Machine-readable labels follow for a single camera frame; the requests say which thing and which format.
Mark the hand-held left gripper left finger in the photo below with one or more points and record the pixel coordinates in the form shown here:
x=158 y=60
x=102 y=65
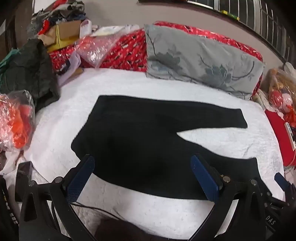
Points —
x=81 y=177

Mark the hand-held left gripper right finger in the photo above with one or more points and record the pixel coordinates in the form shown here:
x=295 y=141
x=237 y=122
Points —
x=204 y=179

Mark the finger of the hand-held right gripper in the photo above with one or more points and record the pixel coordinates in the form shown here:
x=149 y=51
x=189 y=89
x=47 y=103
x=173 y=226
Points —
x=281 y=180

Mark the black pants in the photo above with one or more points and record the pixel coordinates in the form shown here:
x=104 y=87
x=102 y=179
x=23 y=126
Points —
x=138 y=139

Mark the red cloth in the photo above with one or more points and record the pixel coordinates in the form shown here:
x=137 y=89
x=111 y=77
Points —
x=275 y=134

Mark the white power strip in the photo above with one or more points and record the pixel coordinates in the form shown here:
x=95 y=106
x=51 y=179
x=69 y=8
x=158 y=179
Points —
x=290 y=134

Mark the white quilted bedspread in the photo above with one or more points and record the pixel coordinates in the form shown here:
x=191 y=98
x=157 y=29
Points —
x=161 y=215

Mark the clear bag with orange contents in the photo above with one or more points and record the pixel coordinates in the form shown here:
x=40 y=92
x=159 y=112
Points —
x=18 y=125

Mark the stuffed toy in plastic bag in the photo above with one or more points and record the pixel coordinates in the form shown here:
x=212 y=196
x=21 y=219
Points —
x=281 y=92

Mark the small black device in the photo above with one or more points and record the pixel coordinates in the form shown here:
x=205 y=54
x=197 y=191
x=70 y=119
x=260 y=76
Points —
x=62 y=68

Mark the dark green cloth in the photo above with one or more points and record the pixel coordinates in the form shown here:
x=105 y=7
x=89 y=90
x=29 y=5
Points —
x=30 y=69

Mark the grey floral pillow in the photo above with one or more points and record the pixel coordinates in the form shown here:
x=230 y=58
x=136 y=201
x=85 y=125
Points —
x=196 y=58

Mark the clear bag with red contents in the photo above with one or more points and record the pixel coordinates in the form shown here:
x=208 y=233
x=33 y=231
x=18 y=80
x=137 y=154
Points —
x=92 y=49

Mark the red patterned blanket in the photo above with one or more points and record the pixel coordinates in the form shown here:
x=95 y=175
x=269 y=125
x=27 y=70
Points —
x=129 y=53

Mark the cardboard box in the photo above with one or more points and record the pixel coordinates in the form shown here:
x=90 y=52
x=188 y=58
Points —
x=67 y=29

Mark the white plastic bag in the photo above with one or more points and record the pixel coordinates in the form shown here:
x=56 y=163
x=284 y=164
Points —
x=108 y=30

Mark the metal window grille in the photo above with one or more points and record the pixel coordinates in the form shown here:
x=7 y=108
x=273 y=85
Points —
x=272 y=27

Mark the pile of mixed clothes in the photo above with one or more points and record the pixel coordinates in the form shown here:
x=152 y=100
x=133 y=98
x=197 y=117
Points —
x=57 y=11

